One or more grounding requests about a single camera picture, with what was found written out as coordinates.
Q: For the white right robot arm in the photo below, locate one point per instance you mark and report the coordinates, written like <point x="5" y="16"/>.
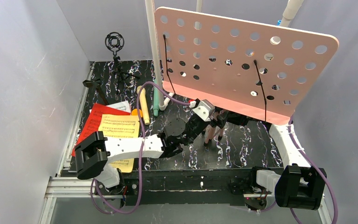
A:
<point x="299" y="186"/>

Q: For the pink music stand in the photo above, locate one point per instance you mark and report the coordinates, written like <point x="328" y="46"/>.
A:
<point x="259" y="70"/>

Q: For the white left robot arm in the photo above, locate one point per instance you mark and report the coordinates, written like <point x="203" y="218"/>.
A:
<point x="95" y="153"/>

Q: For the white PVC pipe frame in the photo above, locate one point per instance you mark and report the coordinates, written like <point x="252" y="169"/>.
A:
<point x="288" y="15"/>

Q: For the red folder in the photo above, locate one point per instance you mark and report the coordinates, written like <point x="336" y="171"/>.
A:
<point x="94" y="119"/>

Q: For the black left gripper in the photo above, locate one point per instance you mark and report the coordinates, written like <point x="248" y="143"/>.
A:
<point x="211" y="122"/>

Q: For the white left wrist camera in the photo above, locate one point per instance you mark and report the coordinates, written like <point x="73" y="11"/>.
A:
<point x="203" y="108"/>

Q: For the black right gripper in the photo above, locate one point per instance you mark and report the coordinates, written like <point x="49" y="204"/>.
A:
<point x="234" y="117"/>

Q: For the orange tape measure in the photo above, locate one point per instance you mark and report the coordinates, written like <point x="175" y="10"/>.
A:
<point x="136" y="112"/>

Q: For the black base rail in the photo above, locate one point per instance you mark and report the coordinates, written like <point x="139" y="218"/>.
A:
<point x="206" y="186"/>

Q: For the yellow sheet music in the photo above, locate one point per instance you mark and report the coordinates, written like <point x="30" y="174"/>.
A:
<point x="120" y="126"/>

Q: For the black tripod shock mount stand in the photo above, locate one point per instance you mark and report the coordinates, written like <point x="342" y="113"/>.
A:
<point x="114" y="42"/>

